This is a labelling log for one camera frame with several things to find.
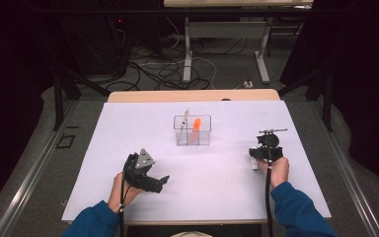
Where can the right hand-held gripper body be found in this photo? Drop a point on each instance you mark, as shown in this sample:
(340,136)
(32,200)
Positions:
(269,148)

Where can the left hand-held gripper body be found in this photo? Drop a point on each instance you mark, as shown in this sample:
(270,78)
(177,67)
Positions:
(138,174)

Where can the white tube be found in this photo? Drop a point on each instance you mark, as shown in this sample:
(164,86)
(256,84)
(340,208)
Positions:
(254,164)

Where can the clear plastic organizer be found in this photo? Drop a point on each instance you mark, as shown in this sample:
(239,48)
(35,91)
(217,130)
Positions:
(192,136)

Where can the orange highlighter marker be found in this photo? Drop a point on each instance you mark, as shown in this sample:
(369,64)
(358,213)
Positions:
(195,128)

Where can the silver pen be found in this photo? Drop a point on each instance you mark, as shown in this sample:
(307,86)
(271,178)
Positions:
(183,121)

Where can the person's right hand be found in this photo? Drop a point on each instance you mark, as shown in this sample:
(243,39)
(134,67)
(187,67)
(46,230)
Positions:
(278,173)

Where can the person's left hand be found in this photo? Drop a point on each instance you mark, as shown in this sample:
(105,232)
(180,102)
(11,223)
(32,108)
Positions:
(118,194)

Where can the beige object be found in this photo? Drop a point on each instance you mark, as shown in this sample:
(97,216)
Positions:
(190,234)

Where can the white plug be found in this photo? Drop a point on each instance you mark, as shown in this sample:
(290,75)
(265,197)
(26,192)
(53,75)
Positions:
(248,84)

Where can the black metal stand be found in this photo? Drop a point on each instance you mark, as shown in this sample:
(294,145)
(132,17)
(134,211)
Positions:
(58,98)
(327,98)

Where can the wooden table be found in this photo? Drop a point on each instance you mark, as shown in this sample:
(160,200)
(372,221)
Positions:
(177,95)

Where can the desk with white legs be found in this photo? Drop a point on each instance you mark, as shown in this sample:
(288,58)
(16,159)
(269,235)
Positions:
(223,29)

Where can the black computer tower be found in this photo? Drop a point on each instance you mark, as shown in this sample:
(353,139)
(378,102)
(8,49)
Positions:
(95,46)

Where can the aluminium floor rail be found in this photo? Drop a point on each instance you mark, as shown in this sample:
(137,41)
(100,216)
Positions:
(29,177)
(345,171)

